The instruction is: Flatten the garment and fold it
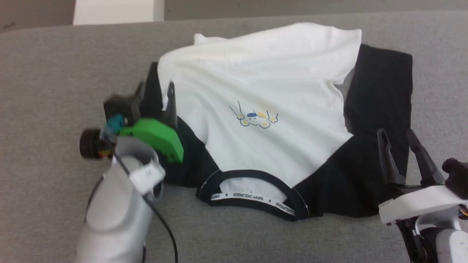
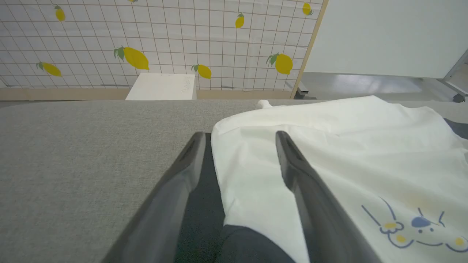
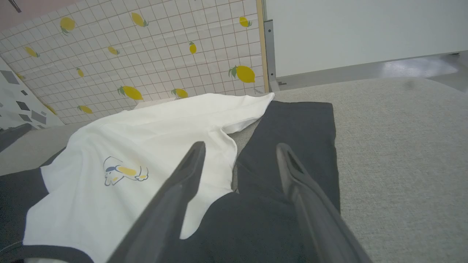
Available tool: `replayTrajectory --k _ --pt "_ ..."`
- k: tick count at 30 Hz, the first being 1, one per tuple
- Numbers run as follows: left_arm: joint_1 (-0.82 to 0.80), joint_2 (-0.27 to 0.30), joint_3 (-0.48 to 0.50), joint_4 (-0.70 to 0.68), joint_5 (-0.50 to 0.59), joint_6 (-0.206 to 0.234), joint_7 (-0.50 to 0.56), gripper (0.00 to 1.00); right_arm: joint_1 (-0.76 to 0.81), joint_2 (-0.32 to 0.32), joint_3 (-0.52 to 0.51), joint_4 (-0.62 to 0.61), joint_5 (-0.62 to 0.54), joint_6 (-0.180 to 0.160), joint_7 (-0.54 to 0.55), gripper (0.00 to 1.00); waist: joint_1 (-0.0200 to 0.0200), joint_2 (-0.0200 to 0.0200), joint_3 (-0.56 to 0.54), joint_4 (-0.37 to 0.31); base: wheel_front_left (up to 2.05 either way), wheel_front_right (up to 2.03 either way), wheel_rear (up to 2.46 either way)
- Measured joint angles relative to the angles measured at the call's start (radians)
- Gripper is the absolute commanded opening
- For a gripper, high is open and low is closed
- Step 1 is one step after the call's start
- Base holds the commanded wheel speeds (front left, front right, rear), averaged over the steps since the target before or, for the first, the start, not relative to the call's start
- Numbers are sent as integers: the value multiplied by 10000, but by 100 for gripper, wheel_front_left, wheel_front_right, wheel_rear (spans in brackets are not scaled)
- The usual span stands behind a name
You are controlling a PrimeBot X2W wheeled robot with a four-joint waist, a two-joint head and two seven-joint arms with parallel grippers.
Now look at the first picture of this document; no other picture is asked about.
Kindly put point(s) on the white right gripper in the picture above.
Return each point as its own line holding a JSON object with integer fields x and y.
{"x": 420, "y": 202}

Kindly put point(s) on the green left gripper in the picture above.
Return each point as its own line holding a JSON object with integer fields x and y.
{"x": 157, "y": 135}

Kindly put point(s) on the white and black t-shirt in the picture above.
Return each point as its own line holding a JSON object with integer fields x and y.
{"x": 256, "y": 73}

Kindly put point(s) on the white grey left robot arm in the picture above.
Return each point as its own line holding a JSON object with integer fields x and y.
{"x": 117, "y": 212}

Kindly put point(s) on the white rectangular box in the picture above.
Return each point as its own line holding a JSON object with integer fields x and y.
{"x": 117, "y": 11}

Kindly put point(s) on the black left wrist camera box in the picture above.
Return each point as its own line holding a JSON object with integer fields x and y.
{"x": 120, "y": 106}

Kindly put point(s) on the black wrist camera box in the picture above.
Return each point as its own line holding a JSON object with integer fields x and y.
{"x": 120, "y": 106}
{"x": 457, "y": 177}

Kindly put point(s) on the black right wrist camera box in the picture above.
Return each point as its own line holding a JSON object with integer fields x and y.
{"x": 457, "y": 177}

